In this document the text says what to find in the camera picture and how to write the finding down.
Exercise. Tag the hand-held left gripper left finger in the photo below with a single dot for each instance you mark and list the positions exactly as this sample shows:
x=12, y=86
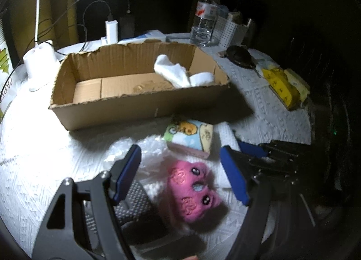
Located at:
x=128, y=168

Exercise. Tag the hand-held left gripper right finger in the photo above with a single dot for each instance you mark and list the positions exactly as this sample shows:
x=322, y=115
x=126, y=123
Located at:
x=234, y=175

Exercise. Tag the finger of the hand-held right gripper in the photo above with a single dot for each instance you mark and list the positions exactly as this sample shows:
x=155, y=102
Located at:
x=282, y=148
x=251, y=149

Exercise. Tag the clear plastic bag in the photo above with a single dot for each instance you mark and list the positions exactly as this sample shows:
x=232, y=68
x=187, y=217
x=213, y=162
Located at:
x=152, y=150

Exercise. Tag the grey dotted sock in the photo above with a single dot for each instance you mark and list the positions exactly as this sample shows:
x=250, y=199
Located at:
x=135, y=205

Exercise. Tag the pink plush toy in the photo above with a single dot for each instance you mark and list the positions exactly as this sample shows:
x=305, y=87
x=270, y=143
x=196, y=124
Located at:
x=186, y=189

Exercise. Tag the cartoon print tissue pack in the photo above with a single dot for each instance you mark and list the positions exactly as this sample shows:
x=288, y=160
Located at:
x=187, y=137

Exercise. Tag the brown cardboard box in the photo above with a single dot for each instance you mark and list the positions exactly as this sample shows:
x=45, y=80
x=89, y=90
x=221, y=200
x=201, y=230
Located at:
x=127, y=107

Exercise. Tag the white sock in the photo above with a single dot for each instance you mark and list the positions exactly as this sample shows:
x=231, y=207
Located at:
x=203, y=78
x=170, y=71

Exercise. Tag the pale yellow packet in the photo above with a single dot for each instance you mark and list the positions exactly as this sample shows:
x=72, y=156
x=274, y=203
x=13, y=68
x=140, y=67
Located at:
x=300, y=86

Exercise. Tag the white packet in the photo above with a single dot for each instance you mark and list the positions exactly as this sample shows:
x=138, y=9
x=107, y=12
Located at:
x=265, y=64

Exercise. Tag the white textured tablecloth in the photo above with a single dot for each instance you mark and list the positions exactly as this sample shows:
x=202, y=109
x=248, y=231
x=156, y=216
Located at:
x=42, y=150

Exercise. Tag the dark round object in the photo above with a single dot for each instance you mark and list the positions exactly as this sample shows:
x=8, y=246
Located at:
x=239, y=55

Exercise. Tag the white perforated basket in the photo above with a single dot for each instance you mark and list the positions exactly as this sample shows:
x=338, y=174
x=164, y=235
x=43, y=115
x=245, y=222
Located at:
x=230, y=31

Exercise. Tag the white power strip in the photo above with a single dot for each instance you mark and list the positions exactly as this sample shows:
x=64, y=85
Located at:
x=149, y=35

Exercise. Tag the clear plastic water bottle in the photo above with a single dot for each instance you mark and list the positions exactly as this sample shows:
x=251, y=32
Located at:
x=204, y=20

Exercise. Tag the white desk lamp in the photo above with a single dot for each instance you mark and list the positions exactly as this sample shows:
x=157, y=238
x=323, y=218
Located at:
x=39, y=62

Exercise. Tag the white charger plug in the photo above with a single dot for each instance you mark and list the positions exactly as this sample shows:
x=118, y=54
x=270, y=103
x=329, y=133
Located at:
x=111, y=30

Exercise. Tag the black power adapter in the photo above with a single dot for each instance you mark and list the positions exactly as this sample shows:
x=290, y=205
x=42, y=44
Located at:
x=127, y=27

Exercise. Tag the paper cup pack tree print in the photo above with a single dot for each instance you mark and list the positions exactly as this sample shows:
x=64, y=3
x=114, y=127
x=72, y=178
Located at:
x=5, y=73

